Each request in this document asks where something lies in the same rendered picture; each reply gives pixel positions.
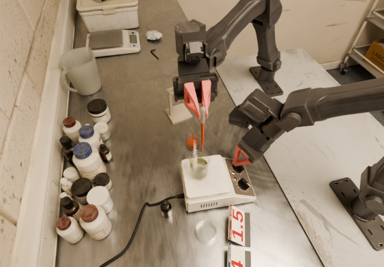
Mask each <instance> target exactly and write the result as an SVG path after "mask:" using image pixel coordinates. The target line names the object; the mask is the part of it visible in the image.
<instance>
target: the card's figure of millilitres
mask: <svg viewBox="0 0 384 267"><path fill-rule="evenodd" d="M231 239H233V240H235V241H237V242H240V243H242V244H243V212H242V211H240V210H238V209H236V208H234V207H233V206H232V225H231Z"/></svg>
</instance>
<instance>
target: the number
mask: <svg viewBox="0 0 384 267"><path fill-rule="evenodd" d="M230 267H243V251H242V250H240V249H238V248H236V247H234V246H231V266H230Z"/></svg>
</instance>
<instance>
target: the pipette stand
mask: <svg viewBox="0 0 384 267"><path fill-rule="evenodd" d="M166 90H167V95H168V102H169V108H168V109H165V112H166V114H167V116H168V117H169V118H170V120H171V122H172V123H173V124H176V123H179V122H181V121H184V120H186V119H189V118H191V117H193V116H192V115H191V113H190V112H189V111H188V109H187V108H186V106H185V105H184V104H183V103H181V104H179V105H176V106H173V99H172V95H173V94H174V91H172V90H173V87H171V88H168V89H166Z"/></svg>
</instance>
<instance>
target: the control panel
mask: <svg viewBox="0 0 384 267"><path fill-rule="evenodd" d="M225 161H226V165H227V168H228V171H229V175H230V178H231V181H232V184H233V188H234V191H235V193H236V194H240V195H246V196H254V197H255V194H254V191H253V188H252V185H251V183H250V180H249V177H248V175H247V171H246V169H245V166H244V165H242V166H243V167H244V170H243V171H242V172H241V173H237V172H235V171H234V169H233V163H232V162H233V160H231V159H227V158H225ZM233 172H235V173H234V174H233ZM234 177H236V178H237V180H235V179H234ZM241 178H244V179H245V180H246V181H247V182H248V183H249V184H250V186H251V187H250V188H248V189H247V190H242V189H241V188H240V187H239V186H238V181H239V180H240V179H241Z"/></svg>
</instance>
